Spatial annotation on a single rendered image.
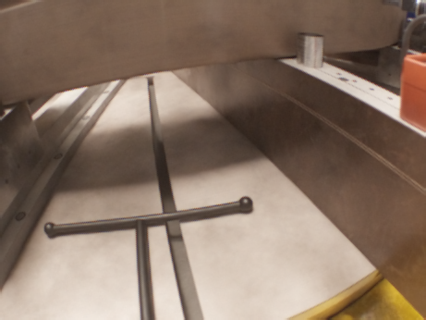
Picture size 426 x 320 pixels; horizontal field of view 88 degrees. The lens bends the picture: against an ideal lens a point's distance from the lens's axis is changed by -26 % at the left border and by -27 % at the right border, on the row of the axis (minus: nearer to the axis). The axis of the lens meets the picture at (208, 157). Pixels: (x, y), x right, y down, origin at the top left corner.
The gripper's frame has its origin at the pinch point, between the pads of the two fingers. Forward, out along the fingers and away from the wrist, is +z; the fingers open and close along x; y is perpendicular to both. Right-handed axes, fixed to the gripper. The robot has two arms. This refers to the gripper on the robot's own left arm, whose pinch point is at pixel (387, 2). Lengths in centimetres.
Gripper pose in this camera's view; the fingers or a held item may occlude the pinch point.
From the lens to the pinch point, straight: 133.3
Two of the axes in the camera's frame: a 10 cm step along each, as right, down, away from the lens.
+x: -8.1, 3.7, -4.6
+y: -0.6, -8.3, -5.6
